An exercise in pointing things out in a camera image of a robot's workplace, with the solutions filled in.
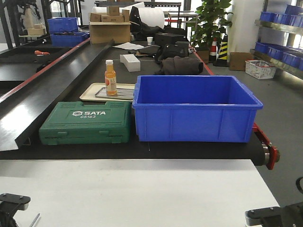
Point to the red conveyor end bracket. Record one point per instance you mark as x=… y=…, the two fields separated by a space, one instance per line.
x=272 y=154

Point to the black conveyor belt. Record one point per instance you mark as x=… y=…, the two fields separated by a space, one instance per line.
x=33 y=149

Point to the white paper cup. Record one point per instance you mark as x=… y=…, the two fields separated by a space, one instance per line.
x=149 y=40

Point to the yellow black warning cone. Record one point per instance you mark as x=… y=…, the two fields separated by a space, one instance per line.
x=221 y=60

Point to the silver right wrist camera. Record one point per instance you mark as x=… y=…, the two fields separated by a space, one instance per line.
x=266 y=217

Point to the orange juice bottle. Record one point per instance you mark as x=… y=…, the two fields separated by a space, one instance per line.
x=110 y=78

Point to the blue bin far left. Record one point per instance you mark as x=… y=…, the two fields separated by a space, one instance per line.
x=68 y=40

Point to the green black screwdriver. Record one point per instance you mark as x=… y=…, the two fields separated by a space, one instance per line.
x=35 y=220

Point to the orange handled tool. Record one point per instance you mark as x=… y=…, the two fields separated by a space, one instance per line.
x=40 y=53

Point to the brown cardboard box floor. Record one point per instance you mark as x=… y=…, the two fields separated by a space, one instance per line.
x=238 y=60

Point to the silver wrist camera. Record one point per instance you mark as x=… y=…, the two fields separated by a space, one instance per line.
x=266 y=217
x=12 y=202

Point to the steel shelving rack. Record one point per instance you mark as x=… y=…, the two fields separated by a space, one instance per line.
x=280 y=35

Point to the potted green plant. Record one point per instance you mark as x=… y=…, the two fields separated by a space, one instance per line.
x=211 y=22

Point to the beige plastic tray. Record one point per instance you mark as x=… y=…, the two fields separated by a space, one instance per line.
x=97 y=92

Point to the black metal conveyor divider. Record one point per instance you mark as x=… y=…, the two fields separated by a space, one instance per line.
x=24 y=108

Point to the white rectangular box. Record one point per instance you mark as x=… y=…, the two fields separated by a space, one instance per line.
x=131 y=62

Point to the white red plastic basket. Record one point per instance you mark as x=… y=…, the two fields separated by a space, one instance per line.
x=260 y=69

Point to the large cardboard box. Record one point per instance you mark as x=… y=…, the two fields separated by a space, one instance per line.
x=102 y=32

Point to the green SATA tool case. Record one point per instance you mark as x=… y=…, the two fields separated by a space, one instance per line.
x=78 y=123

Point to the black folded jacket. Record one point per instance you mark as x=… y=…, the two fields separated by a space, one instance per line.
x=180 y=66

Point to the black equipment case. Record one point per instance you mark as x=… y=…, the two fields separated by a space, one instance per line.
x=162 y=39

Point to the orange white traffic cone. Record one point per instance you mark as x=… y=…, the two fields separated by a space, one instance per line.
x=213 y=51

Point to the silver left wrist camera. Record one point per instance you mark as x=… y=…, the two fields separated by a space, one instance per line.
x=12 y=202

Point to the large blue plastic bin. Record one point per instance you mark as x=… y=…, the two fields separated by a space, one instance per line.
x=193 y=108

